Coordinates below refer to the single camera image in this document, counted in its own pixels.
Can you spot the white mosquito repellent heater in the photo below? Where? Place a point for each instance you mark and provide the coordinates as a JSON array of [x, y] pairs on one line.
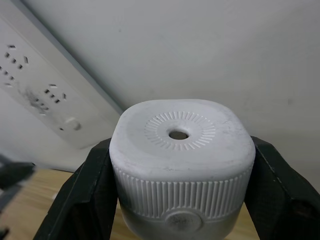
[[182, 160]]

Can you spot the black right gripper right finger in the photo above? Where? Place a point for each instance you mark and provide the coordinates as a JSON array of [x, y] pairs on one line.
[[280, 195]]

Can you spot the black pointed right gripper left finger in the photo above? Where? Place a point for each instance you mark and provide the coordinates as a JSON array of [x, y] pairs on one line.
[[12, 175]]

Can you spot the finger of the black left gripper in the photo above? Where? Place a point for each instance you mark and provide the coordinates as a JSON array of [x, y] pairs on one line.
[[75, 200]]

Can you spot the white power strip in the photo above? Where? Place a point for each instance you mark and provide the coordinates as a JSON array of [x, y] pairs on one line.
[[37, 82]]

